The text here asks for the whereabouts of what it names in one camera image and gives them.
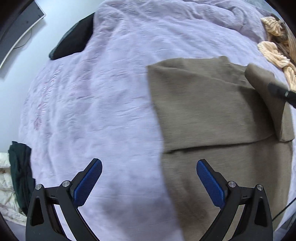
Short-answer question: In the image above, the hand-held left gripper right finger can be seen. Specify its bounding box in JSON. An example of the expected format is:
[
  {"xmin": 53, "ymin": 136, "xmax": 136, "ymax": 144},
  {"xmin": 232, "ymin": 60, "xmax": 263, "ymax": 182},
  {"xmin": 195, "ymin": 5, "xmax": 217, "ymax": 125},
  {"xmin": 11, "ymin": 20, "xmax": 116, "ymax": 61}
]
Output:
[{"xmin": 196, "ymin": 159, "xmax": 273, "ymax": 241}]

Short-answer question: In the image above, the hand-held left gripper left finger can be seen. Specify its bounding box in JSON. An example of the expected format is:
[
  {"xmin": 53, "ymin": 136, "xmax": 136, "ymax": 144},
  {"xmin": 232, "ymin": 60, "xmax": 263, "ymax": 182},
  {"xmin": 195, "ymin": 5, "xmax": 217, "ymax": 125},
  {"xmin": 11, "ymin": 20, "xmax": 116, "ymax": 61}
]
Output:
[{"xmin": 25, "ymin": 158, "xmax": 102, "ymax": 241}]

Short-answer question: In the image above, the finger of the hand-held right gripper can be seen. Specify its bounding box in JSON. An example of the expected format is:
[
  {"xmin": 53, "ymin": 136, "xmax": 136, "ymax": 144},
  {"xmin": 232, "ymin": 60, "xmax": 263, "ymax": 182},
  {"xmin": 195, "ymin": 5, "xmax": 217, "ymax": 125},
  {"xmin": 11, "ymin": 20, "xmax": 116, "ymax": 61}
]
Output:
[{"xmin": 268, "ymin": 83, "xmax": 296, "ymax": 105}]

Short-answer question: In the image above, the brown knit sweater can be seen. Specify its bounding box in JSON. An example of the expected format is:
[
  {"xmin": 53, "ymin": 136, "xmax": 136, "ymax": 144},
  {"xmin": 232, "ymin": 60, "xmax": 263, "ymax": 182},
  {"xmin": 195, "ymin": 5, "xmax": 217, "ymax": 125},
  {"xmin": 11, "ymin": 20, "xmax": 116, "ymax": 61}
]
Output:
[{"xmin": 147, "ymin": 56, "xmax": 295, "ymax": 241}]

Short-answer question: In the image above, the beige striped knit garment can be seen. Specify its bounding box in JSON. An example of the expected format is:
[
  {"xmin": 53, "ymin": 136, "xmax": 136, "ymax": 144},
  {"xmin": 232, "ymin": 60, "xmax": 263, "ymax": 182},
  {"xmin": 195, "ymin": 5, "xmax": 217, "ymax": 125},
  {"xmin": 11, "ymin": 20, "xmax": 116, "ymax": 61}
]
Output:
[{"xmin": 257, "ymin": 14, "xmax": 296, "ymax": 92}]

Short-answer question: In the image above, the dark green cloth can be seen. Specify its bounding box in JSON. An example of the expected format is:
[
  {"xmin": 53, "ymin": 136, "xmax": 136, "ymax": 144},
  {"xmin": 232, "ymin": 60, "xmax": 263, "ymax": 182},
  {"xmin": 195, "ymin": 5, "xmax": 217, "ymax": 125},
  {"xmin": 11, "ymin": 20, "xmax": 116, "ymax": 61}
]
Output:
[{"xmin": 8, "ymin": 141, "xmax": 36, "ymax": 215}]

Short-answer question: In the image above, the white duvet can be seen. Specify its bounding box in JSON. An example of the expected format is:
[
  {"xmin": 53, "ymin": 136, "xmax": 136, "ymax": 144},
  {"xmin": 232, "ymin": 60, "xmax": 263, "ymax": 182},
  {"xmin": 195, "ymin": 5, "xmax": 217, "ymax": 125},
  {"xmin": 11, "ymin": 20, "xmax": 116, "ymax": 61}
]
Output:
[{"xmin": 0, "ymin": 152, "xmax": 28, "ymax": 223}]

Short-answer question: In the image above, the purple fluffy blanket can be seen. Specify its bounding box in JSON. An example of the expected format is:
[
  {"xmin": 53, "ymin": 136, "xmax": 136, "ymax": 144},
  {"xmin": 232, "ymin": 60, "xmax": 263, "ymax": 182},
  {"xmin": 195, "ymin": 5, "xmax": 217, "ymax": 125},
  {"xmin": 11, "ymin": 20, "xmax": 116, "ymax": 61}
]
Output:
[{"xmin": 18, "ymin": 0, "xmax": 296, "ymax": 241}]

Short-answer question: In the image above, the black cloth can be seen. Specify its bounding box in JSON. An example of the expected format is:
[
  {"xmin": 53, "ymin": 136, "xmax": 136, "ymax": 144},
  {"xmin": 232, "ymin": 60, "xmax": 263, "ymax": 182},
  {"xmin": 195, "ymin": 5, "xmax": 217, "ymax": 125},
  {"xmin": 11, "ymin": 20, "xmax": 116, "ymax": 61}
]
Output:
[{"xmin": 49, "ymin": 13, "xmax": 95, "ymax": 61}]

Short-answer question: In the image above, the curved monitor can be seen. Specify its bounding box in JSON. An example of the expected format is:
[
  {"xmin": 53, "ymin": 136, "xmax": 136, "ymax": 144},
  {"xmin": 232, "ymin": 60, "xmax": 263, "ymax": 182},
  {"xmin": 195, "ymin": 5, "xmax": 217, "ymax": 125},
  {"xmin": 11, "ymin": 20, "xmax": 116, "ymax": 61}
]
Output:
[{"xmin": 0, "ymin": 0, "xmax": 46, "ymax": 69}]

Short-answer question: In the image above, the thin black cable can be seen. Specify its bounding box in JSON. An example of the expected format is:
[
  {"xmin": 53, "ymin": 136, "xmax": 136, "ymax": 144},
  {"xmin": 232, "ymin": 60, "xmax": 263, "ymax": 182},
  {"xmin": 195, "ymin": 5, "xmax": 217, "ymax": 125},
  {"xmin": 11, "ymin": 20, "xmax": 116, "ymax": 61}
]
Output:
[{"xmin": 272, "ymin": 202, "xmax": 296, "ymax": 220}]

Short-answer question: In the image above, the monitor cable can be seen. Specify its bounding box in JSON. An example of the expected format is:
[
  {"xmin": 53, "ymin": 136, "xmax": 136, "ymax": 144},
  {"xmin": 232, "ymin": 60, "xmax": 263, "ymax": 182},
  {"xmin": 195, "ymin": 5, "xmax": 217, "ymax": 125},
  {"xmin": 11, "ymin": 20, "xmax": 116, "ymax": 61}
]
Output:
[{"xmin": 13, "ymin": 29, "xmax": 31, "ymax": 49}]

